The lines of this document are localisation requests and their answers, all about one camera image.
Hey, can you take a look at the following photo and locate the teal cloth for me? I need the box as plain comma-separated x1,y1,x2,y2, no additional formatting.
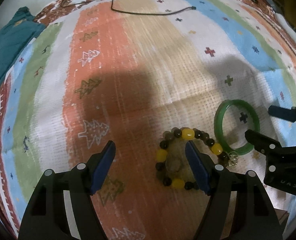
0,7,45,85

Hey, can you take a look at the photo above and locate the yellow and black bead bracelet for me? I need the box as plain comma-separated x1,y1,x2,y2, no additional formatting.
155,126,239,190

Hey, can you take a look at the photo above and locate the black charging cable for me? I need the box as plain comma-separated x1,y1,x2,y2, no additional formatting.
110,0,197,16

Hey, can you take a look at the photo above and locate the colourful striped bed sheet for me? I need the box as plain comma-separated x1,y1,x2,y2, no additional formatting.
0,0,296,239

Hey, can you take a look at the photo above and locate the green jade bangle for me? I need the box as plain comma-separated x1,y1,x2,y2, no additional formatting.
214,99,260,156

